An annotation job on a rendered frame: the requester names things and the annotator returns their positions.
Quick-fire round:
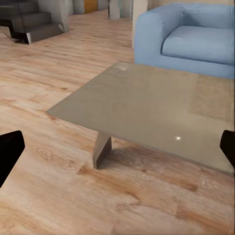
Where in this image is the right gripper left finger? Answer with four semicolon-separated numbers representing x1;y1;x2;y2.
0;130;25;188

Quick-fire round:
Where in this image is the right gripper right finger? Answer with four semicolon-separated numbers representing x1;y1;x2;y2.
220;130;235;169

